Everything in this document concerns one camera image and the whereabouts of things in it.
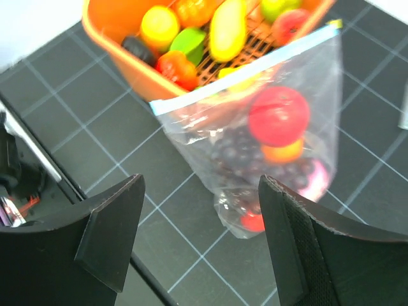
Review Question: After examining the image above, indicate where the green pear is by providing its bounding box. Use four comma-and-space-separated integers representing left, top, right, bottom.
260, 0, 302, 23

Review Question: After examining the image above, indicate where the orange pumpkin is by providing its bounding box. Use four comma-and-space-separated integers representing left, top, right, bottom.
172, 0, 217, 28

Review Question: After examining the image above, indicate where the clear blue-zip bag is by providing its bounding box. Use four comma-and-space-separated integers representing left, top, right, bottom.
150, 22, 343, 239

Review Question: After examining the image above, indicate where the yellow orange lemon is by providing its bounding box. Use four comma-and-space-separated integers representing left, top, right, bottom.
140, 5, 180, 53

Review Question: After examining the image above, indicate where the pink peach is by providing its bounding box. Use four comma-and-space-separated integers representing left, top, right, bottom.
272, 8, 310, 47

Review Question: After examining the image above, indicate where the purple grape bunch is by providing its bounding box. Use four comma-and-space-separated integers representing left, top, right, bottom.
210, 126, 313, 191

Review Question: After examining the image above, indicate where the black grid mat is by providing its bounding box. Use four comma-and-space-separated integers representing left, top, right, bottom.
1, 1, 407, 305

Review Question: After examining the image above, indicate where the orange plastic basket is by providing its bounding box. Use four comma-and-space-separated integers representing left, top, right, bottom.
82, 0, 335, 103

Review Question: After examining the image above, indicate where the dark purple eggplant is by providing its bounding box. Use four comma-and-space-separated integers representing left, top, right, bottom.
121, 35, 157, 67

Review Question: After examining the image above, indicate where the purple onion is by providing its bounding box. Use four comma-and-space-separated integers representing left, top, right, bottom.
298, 159, 329, 202

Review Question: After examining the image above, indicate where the red apple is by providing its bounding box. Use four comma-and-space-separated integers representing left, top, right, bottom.
240, 212, 265, 233
248, 86, 310, 147

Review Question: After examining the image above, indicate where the green pepper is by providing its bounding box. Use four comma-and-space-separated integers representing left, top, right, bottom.
170, 27, 207, 66

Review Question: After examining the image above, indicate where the red orange tomato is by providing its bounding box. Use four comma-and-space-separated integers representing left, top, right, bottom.
156, 50, 199, 91

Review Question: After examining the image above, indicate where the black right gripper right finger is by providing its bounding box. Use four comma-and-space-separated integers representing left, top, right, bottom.
258, 175, 407, 305

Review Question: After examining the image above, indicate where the orange fruit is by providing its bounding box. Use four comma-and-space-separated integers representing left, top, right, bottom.
261, 138, 303, 163

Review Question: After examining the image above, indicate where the yellow mango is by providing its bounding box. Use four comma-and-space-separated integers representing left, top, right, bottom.
209, 0, 247, 62

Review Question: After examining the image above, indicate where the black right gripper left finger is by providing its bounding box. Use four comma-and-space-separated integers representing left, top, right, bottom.
1, 174, 145, 305

